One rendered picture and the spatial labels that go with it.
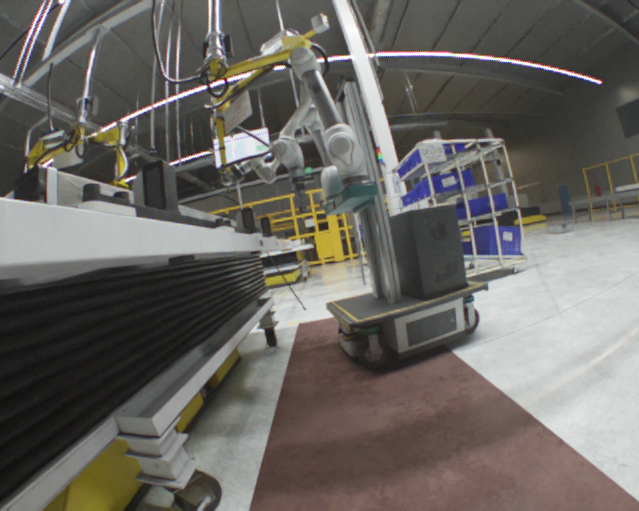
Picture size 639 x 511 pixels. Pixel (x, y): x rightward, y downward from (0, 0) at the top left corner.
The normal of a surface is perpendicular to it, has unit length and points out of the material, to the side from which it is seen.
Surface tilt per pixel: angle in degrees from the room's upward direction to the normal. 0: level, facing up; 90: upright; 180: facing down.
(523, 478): 0
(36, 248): 90
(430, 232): 90
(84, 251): 90
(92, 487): 90
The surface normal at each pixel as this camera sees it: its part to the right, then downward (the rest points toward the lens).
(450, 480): -0.18, -0.98
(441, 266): 0.16, 0.00
